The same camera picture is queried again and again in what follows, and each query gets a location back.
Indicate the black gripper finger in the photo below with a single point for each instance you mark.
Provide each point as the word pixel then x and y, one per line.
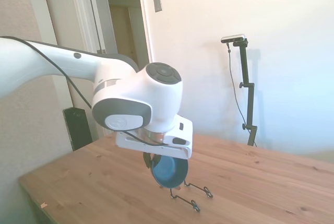
pixel 147 160
pixel 157 159

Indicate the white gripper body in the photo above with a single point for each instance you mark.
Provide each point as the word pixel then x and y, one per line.
pixel 182 151

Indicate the dark blue bowl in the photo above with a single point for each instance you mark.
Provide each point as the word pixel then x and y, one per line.
pixel 169 174

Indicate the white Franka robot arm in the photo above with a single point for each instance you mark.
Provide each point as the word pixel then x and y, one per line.
pixel 52 59

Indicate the black tower box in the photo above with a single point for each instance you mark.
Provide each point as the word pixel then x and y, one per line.
pixel 78 130

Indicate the small white paper scrap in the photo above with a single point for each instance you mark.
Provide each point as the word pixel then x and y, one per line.
pixel 43 204

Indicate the black camera stand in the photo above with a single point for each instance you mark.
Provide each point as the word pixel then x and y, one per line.
pixel 251 104

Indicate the grey stereo camera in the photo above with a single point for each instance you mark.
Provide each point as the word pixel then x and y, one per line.
pixel 233 38

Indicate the grey wall switch plate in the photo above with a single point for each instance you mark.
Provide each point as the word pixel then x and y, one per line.
pixel 157 2

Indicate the white door frame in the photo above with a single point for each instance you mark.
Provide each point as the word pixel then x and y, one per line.
pixel 78 12

